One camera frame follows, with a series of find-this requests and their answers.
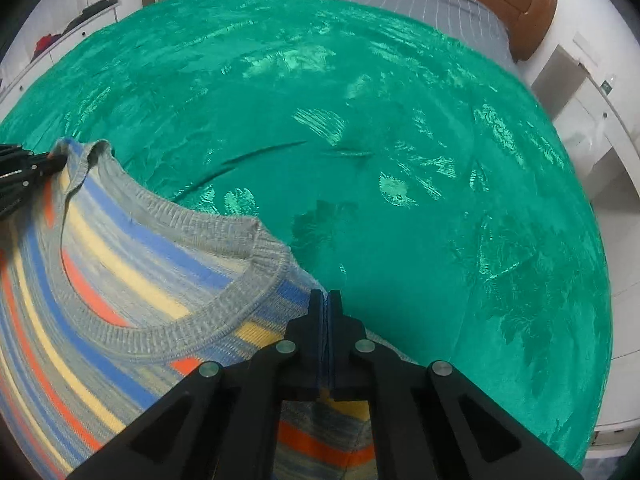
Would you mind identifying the white bedside cabinet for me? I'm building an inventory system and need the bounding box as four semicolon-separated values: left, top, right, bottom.
530;30;640;246

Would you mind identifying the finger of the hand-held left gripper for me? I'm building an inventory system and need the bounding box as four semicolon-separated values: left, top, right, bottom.
0;172;51;219
0;143;68;177

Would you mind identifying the green satin blanket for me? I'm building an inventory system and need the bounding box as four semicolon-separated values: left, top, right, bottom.
0;0;613;471

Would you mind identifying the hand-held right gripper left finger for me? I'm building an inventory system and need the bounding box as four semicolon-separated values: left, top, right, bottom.
65;289;328;480

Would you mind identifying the red cloth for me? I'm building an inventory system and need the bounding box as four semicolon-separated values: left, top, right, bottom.
33;34;62;57

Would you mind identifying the striped knit sweater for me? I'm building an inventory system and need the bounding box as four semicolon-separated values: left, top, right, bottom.
0;139;421;480

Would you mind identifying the brown wooden headboard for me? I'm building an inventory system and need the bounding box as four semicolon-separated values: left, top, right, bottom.
340;0;558;63

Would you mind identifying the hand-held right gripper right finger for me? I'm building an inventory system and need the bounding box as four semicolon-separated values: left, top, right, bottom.
327;289;586;480

